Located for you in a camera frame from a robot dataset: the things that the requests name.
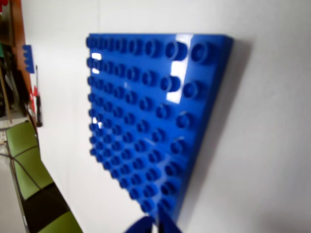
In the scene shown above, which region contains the brown wooden cabinet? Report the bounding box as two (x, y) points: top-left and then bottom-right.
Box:
(9, 0), (37, 117)

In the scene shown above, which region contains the small red object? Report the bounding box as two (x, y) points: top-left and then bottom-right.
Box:
(29, 86), (39, 101)

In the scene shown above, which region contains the small blue studded brick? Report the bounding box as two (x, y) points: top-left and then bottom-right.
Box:
(22, 44), (34, 73)

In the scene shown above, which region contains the blue 8x8 studded plate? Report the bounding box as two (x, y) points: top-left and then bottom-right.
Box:
(85, 33), (235, 223)

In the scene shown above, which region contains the white foam board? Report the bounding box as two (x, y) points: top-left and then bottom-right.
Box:
(18, 0), (311, 233)

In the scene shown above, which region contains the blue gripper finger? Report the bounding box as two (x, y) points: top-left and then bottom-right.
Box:
(125, 215), (157, 233)
(159, 215), (187, 233)

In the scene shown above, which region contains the green chair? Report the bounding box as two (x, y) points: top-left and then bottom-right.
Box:
(4, 121), (85, 233)

